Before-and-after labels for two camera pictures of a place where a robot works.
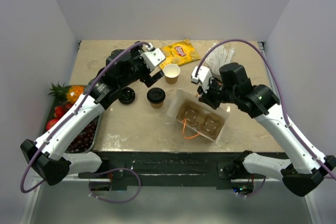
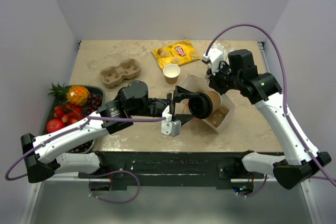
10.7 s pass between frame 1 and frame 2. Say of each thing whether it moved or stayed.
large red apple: stayed
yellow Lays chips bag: stayed
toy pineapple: stayed
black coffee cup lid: moved
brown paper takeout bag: moved
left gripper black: moved
